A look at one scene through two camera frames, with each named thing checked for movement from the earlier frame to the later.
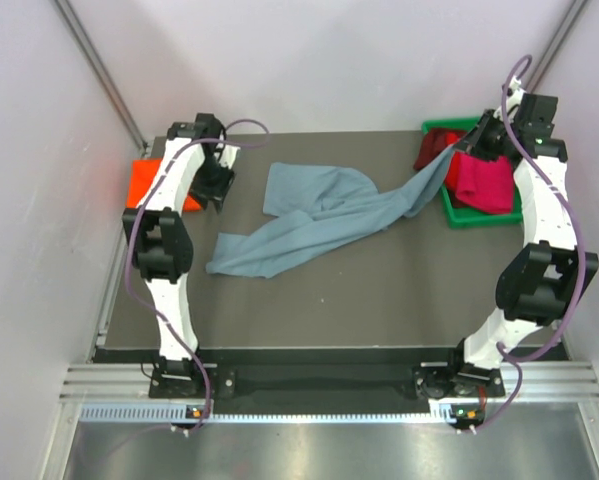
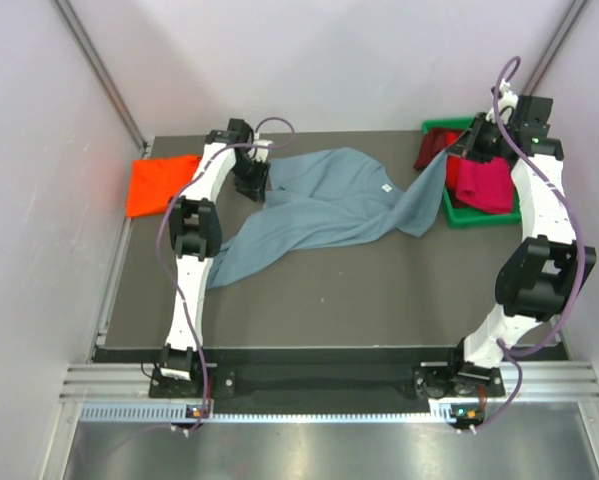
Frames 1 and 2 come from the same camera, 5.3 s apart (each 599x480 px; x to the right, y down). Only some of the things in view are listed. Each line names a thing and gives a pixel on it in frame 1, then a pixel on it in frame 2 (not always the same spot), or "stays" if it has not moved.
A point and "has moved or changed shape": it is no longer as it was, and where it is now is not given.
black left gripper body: x=211 y=181 -> x=250 y=174
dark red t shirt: x=434 y=142 stays
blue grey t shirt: x=310 y=205 has moved or changed shape
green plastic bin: x=458 y=218 stays
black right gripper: x=473 y=142 stays
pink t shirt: x=485 y=185 stays
